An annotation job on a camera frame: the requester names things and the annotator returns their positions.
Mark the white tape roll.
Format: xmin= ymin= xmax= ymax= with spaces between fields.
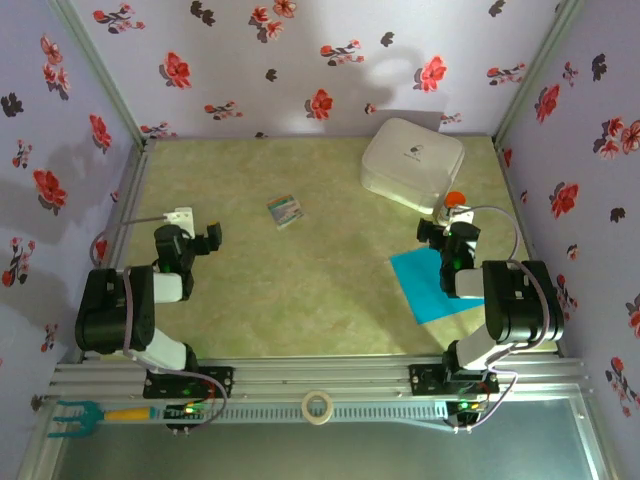
xmin=301 ymin=390 xmax=335 ymax=426

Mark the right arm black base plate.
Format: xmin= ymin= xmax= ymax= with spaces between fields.
xmin=408 ymin=363 xmax=501 ymax=397

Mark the left arm lilac cable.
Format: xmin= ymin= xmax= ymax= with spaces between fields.
xmin=89 ymin=212 xmax=229 ymax=432

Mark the right arm lilac cable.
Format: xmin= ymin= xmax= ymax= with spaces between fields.
xmin=452 ymin=204 xmax=564 ymax=434

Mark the long aluminium mounting rail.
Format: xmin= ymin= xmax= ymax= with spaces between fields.
xmin=49 ymin=355 xmax=594 ymax=401

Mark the blue cloth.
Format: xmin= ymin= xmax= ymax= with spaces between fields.
xmin=389 ymin=248 xmax=486 ymax=325

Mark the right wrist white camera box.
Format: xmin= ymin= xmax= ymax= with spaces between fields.
xmin=447 ymin=205 xmax=475 ymax=227

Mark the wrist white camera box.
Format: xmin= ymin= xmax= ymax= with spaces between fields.
xmin=447 ymin=205 xmax=475 ymax=227
xmin=162 ymin=205 xmax=195 ymax=235

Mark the arm lilac cable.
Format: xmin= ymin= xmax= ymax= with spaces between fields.
xmin=89 ymin=212 xmax=229 ymax=432
xmin=452 ymin=204 xmax=564 ymax=434

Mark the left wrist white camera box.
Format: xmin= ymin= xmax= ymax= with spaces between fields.
xmin=162 ymin=205 xmax=195 ymax=235

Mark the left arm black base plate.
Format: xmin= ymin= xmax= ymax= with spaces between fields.
xmin=143 ymin=364 xmax=236 ymax=400

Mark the aluminium corner post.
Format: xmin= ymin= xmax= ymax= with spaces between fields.
xmin=492 ymin=0 xmax=587 ymax=142
xmin=49 ymin=0 xmax=151 ymax=147

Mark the white plastic container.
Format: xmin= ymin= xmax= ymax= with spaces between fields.
xmin=360 ymin=117 xmax=466 ymax=212

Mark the small printed packet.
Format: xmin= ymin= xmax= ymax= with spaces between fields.
xmin=265 ymin=193 xmax=305 ymax=231

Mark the aluminium side rail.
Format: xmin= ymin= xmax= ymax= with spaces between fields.
xmin=74 ymin=138 xmax=157 ymax=364
xmin=492 ymin=134 xmax=569 ymax=357

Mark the orange capped pill bottle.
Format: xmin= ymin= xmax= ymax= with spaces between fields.
xmin=433 ymin=191 xmax=469 ymax=226

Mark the teal yellow garden fork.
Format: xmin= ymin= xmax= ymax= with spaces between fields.
xmin=47 ymin=399 xmax=159 ymax=440

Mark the grey slotted cable duct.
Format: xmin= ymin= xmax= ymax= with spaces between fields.
xmin=159 ymin=402 xmax=451 ymax=426

